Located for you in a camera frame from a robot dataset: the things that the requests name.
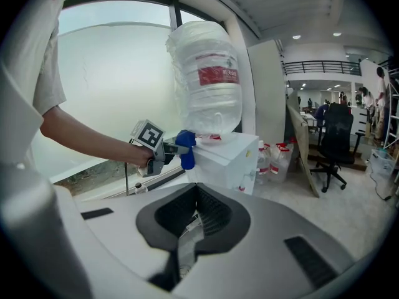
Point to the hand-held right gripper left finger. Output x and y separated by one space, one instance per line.
118 238

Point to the brown leaning board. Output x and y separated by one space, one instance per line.
304 142

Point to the black office chair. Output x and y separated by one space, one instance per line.
336 135

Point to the white water dispenser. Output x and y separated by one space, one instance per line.
218 164

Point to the white shelf rack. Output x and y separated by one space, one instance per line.
392 111

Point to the person's white shirt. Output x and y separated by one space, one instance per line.
28 58

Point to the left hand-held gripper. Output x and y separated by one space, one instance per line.
149 134

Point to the white window ledge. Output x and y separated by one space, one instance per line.
93 195

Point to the person's left hand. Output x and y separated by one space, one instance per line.
144 158

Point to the plastic-wrapped large water jug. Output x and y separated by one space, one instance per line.
209 104

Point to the person's left forearm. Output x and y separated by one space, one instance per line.
93 139

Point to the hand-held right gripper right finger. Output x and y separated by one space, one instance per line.
265 260

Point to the clear storage box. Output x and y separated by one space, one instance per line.
383 162

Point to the frosted glass window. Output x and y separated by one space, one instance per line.
109 89

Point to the black balcony railing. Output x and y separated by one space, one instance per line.
324 67

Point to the white drawer cabinet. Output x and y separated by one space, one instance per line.
363 120

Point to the clear plastic bottle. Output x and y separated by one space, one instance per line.
263 164

